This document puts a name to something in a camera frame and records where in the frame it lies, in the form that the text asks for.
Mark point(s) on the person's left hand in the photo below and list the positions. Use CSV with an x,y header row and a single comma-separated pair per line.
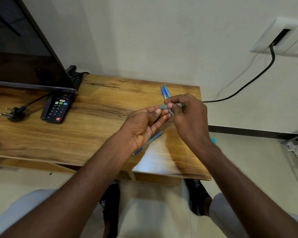
x,y
139,126

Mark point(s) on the person's right hand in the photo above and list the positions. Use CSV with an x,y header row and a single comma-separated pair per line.
x,y
192,121

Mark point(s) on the teal lead refill tube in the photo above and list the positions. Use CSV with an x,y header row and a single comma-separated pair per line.
x,y
163,106

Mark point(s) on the person's left forearm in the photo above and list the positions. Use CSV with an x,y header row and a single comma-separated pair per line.
x,y
74,195

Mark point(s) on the person's right forearm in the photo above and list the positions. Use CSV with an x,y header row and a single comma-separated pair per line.
x,y
243,195

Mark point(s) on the person's right black sock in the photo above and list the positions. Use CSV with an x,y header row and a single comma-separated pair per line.
x,y
196,198

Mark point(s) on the person's black sock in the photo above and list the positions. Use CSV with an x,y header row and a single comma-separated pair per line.
x,y
196,198
110,208

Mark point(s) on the person's left black sock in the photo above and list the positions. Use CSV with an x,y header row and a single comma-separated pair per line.
x,y
110,208

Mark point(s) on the person's right grey trouser leg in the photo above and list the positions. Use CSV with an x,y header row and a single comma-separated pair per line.
x,y
221,210

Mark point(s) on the person's grey trouser leg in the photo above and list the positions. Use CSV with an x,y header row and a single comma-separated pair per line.
x,y
19,208
221,210

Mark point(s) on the person's left grey trouser leg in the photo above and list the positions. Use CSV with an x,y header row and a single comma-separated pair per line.
x,y
19,208

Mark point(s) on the black power strip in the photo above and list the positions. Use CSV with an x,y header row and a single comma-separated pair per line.
x,y
76,78

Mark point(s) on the black remote control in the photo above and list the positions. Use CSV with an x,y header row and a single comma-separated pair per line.
x,y
57,110

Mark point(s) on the crumpled white tissue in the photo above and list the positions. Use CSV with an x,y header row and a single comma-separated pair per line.
x,y
295,149

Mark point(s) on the black television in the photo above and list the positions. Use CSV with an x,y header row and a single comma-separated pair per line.
x,y
22,61

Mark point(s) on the white wall socket panel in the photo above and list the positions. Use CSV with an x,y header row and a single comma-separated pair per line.
x,y
295,37

